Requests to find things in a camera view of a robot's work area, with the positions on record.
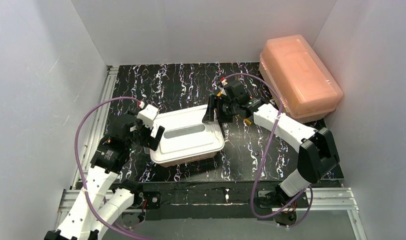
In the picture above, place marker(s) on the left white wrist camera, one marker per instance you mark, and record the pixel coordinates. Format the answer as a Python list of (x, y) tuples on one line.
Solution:
[(147, 114)]

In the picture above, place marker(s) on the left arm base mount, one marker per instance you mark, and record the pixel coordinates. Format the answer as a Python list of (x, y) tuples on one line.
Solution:
[(134, 215)]

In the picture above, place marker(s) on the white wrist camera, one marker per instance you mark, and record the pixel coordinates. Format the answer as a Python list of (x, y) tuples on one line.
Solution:
[(147, 114), (224, 88)]

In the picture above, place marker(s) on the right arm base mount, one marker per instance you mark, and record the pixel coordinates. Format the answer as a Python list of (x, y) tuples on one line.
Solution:
[(287, 218)]

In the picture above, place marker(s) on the white box lid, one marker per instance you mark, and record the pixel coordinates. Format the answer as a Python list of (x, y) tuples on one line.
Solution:
[(184, 130)]

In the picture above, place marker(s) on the large pink storage box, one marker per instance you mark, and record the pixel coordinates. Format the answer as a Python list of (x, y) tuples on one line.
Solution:
[(304, 85)]

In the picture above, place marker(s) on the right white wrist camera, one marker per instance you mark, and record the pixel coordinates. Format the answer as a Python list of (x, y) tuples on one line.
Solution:
[(224, 88)]

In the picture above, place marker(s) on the pink plastic bin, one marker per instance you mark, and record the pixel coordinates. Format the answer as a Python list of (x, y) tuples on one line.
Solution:
[(183, 156)]

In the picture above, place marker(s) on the aluminium frame rail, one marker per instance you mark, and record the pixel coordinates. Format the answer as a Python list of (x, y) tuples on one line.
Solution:
[(322, 198)]

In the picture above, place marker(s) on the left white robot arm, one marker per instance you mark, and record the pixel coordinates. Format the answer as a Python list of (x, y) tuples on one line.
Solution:
[(90, 216)]

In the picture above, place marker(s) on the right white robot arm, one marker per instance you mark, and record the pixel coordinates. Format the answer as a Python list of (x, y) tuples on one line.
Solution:
[(317, 152)]

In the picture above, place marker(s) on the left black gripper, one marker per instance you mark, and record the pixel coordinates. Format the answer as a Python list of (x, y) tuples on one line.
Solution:
[(148, 133)]

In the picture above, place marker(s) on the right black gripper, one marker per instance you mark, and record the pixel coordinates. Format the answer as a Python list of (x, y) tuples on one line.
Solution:
[(217, 108)]

